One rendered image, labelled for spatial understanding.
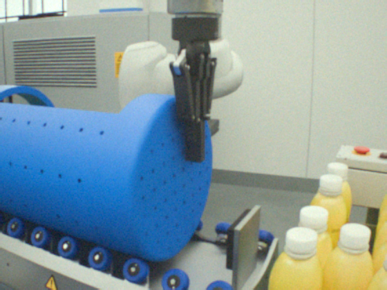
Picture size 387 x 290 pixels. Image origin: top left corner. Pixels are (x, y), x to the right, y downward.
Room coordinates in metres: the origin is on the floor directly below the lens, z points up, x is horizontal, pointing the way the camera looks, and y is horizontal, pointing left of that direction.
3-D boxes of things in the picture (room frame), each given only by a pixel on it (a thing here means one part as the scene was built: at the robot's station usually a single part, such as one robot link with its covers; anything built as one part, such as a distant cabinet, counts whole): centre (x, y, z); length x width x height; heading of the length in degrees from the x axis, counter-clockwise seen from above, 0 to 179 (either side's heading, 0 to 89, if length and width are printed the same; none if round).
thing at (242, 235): (0.62, -0.08, 0.99); 0.10 x 0.02 x 0.12; 153
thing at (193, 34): (0.68, 0.00, 1.32); 0.08 x 0.07 x 0.09; 153
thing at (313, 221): (0.51, -0.17, 1.09); 0.04 x 0.04 x 0.02
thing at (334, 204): (0.64, -0.23, 0.99); 0.07 x 0.07 x 0.19
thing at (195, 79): (0.67, 0.00, 1.25); 0.04 x 0.01 x 0.11; 63
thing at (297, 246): (0.45, -0.13, 1.09); 0.04 x 0.04 x 0.02
